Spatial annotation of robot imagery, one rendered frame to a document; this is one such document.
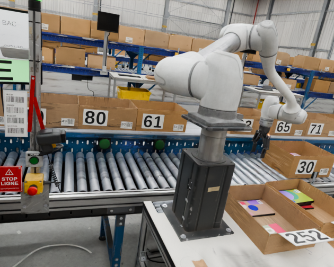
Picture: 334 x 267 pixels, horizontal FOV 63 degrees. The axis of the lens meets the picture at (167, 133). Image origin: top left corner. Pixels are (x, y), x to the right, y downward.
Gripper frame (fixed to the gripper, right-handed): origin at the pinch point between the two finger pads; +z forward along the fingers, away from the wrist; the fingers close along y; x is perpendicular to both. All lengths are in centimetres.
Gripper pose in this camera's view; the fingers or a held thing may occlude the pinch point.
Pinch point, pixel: (257, 152)
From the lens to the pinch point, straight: 211.8
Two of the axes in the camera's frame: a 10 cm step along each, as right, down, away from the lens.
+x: 9.4, 0.3, 3.4
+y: 3.1, 3.4, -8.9
